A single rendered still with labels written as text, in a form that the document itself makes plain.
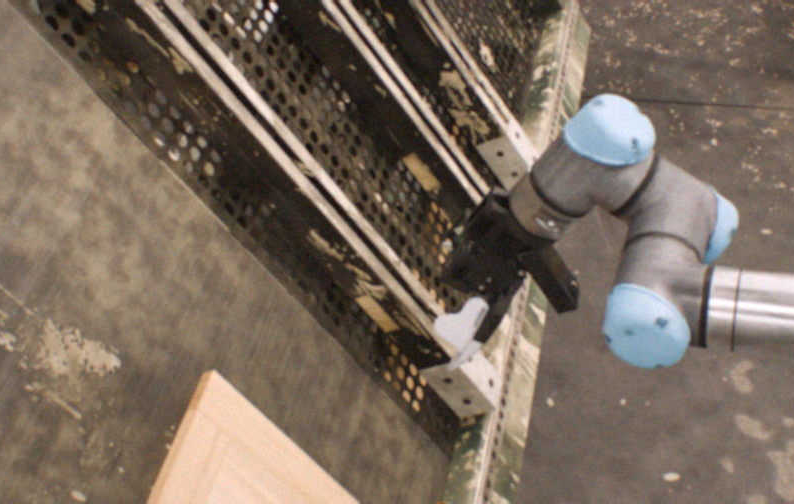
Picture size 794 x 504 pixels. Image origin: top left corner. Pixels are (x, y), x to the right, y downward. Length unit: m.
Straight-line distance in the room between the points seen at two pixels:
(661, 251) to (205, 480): 0.56
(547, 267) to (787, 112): 2.77
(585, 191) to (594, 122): 0.07
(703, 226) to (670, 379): 1.89
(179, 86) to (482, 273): 0.45
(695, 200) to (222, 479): 0.60
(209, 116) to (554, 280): 0.48
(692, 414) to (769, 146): 1.17
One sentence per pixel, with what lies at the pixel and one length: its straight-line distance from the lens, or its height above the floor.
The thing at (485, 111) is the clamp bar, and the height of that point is 1.07.
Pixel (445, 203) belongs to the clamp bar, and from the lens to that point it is 1.75.
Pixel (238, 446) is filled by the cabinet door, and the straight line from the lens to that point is 1.24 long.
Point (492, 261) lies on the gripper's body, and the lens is 1.10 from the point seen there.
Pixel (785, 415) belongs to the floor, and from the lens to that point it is 2.92.
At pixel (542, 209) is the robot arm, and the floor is 1.54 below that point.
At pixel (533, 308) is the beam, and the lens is 1.87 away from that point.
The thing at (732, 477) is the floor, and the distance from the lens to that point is 2.77.
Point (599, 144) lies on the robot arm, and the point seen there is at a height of 1.63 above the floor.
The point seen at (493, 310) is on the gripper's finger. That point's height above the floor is 1.41.
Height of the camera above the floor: 2.26
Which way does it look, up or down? 47 degrees down
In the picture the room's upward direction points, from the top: straight up
